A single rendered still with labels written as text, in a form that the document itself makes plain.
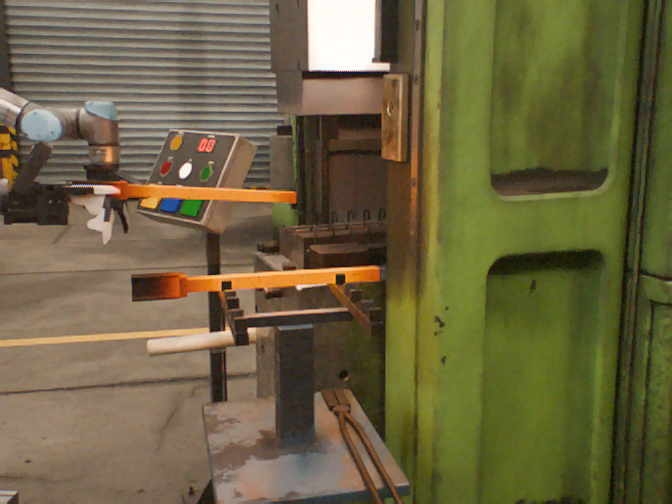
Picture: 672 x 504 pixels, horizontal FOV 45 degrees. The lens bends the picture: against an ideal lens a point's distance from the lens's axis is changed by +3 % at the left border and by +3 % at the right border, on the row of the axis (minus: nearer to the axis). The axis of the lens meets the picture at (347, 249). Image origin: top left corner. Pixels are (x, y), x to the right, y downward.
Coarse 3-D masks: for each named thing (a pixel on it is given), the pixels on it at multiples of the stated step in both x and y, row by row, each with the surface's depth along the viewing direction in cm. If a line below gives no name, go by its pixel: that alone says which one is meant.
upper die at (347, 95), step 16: (288, 80) 183; (304, 80) 174; (320, 80) 176; (336, 80) 177; (352, 80) 178; (368, 80) 180; (288, 96) 184; (304, 96) 175; (320, 96) 176; (336, 96) 178; (352, 96) 179; (368, 96) 180; (288, 112) 185; (304, 112) 176; (320, 112) 177; (336, 112) 178; (352, 112) 180; (368, 112) 181
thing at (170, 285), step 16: (176, 272) 141; (272, 272) 146; (288, 272) 146; (304, 272) 146; (320, 272) 146; (336, 272) 147; (352, 272) 148; (368, 272) 148; (144, 288) 139; (160, 288) 140; (176, 288) 141; (192, 288) 140; (208, 288) 141; (240, 288) 143
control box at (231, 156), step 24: (168, 144) 242; (192, 144) 234; (216, 144) 226; (240, 144) 223; (192, 168) 229; (216, 168) 222; (240, 168) 224; (144, 216) 242; (168, 216) 228; (216, 216) 220
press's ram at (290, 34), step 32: (288, 0) 178; (320, 0) 167; (352, 0) 170; (288, 32) 180; (320, 32) 168; (352, 32) 171; (288, 64) 182; (320, 64) 170; (352, 64) 172; (384, 64) 175
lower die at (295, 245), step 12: (288, 228) 194; (324, 228) 188; (336, 228) 189; (348, 228) 190; (360, 228) 191; (372, 228) 192; (384, 228) 193; (288, 240) 193; (300, 240) 184; (312, 240) 182; (324, 240) 183; (336, 240) 184; (348, 240) 185; (360, 240) 187; (372, 240) 188; (288, 252) 194; (300, 252) 184; (300, 264) 185
